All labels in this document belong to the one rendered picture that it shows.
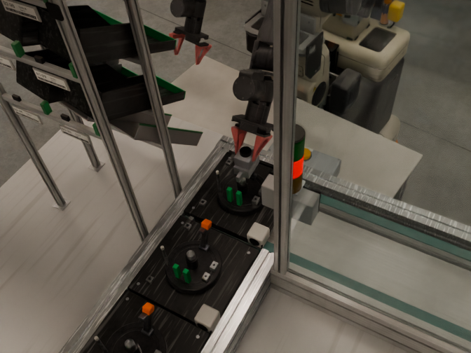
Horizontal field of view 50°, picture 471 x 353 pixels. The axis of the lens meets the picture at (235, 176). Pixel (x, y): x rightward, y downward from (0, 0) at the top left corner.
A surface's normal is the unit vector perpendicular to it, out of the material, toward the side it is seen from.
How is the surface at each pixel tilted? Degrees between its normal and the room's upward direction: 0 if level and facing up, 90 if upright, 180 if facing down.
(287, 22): 90
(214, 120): 0
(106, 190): 0
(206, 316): 0
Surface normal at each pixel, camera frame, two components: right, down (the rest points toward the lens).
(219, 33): -0.07, -0.62
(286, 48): -0.48, 0.70
